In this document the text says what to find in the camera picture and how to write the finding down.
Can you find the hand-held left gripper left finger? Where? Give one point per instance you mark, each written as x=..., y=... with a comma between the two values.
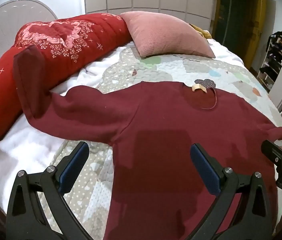
x=74, y=164

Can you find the grey padded headboard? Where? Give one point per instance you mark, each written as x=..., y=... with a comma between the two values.
x=3, y=35

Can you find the dark door with yellow frame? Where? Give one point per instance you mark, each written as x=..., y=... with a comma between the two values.
x=238, y=12

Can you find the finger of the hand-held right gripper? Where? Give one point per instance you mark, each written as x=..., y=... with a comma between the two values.
x=277, y=155

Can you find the red floral quilt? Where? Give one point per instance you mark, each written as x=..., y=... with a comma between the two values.
x=56, y=42

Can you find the white fleece blanket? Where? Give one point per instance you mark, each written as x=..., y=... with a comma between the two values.
x=23, y=145

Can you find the yellow cloth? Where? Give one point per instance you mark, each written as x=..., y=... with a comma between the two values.
x=200, y=31

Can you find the cluttered shoe rack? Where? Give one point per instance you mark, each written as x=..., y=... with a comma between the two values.
x=275, y=55

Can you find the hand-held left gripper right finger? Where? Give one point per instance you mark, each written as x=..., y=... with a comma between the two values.
x=205, y=170

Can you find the beige patchwork bedspread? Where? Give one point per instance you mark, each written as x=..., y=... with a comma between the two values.
x=161, y=67

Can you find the dark red sweater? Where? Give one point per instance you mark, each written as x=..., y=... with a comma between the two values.
x=156, y=120

